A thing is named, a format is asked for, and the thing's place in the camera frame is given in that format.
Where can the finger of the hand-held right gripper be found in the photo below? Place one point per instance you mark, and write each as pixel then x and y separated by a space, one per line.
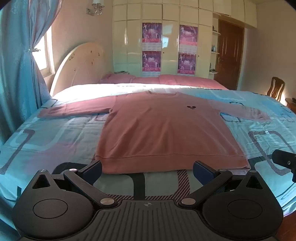
pixel 283 158

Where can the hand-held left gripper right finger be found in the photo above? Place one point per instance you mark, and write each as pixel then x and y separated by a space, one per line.
pixel 201 172

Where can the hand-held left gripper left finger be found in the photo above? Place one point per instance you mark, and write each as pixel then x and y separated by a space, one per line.
pixel 93 170

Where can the pink long-sleeved sweater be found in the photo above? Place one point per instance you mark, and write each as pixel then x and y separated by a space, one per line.
pixel 161 129

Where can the blue patterned bed sheet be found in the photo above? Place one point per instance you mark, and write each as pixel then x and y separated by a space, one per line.
pixel 57 139

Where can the wooden side table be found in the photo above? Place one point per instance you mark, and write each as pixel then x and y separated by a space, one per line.
pixel 291 102

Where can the wooden chair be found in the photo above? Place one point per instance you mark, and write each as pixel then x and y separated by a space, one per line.
pixel 276 87

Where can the pink quilt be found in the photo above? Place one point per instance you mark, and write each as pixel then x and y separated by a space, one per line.
pixel 185 81

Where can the pink pillow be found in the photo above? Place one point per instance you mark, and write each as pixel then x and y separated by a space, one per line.
pixel 115 78

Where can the cream rounded headboard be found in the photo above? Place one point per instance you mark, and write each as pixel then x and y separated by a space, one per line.
pixel 78 67

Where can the brown wooden door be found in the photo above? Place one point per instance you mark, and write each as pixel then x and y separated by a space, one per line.
pixel 231 58

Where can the white corner shelf unit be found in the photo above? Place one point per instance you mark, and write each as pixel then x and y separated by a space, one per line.
pixel 215 53

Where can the window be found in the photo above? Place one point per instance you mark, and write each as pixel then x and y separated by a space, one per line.
pixel 42 58

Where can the blue curtain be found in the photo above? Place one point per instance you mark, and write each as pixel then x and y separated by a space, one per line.
pixel 16 69

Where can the metal curtain tieback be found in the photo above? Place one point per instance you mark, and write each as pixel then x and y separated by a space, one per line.
pixel 33 49

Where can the cream glossy wardrobe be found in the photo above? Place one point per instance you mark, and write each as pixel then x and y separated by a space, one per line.
pixel 134 41

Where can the purple wall poster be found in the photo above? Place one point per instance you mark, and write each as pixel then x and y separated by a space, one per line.
pixel 186 63
pixel 188 34
pixel 151 61
pixel 151 32

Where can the wall lamp with white shades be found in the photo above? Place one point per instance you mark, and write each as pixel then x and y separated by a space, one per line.
pixel 97 7

